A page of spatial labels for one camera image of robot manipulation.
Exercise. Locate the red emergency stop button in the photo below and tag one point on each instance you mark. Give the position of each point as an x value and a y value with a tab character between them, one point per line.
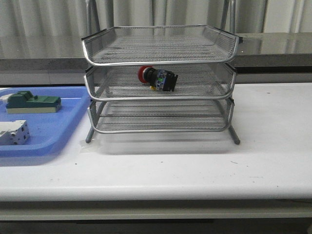
158	79

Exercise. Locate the silver mesh tray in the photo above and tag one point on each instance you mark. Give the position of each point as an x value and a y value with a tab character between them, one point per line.
114	117
195	81
153	45

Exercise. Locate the silver mesh bottom tray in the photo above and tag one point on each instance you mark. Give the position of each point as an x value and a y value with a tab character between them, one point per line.
114	117

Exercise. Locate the silver mesh top tray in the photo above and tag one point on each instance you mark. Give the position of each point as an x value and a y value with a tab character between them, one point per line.
153	45

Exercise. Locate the blue plastic tray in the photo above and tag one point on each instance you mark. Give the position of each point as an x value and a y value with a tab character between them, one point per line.
49	132

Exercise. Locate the white circuit breaker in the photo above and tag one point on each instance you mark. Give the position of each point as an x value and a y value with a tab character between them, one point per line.
14	132

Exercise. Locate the green electrical switch block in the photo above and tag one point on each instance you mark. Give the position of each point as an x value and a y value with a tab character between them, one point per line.
24	102

